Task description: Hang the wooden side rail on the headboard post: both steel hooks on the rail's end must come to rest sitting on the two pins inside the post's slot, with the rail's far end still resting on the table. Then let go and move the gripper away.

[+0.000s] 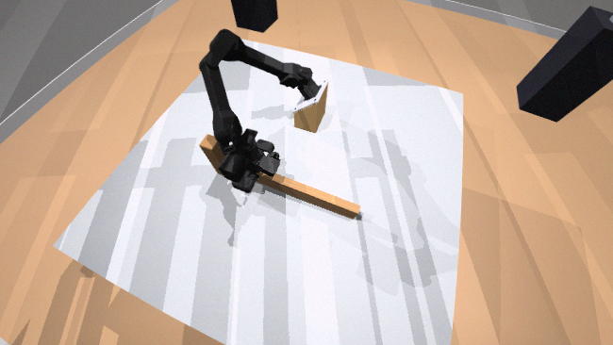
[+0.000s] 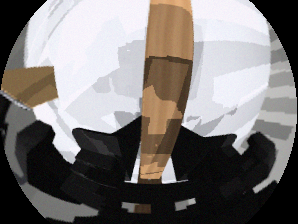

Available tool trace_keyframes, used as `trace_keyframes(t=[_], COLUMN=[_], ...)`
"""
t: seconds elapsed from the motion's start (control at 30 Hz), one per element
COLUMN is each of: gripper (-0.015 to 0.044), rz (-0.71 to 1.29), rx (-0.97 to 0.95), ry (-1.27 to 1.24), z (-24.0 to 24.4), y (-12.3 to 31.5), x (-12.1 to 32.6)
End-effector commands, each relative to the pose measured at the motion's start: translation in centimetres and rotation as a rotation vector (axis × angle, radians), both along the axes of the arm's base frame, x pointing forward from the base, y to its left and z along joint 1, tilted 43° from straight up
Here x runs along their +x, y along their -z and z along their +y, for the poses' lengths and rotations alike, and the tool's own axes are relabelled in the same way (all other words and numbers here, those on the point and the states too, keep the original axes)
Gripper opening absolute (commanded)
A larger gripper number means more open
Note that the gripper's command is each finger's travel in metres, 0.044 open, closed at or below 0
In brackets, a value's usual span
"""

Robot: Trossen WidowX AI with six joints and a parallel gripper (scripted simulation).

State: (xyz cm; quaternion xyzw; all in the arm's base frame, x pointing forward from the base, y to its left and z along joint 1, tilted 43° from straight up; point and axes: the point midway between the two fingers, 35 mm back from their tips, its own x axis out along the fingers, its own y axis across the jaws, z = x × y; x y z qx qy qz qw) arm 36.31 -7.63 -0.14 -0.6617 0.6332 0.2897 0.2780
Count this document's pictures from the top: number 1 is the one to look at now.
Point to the brown wooden post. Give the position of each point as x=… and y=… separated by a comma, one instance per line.
x=212, y=150

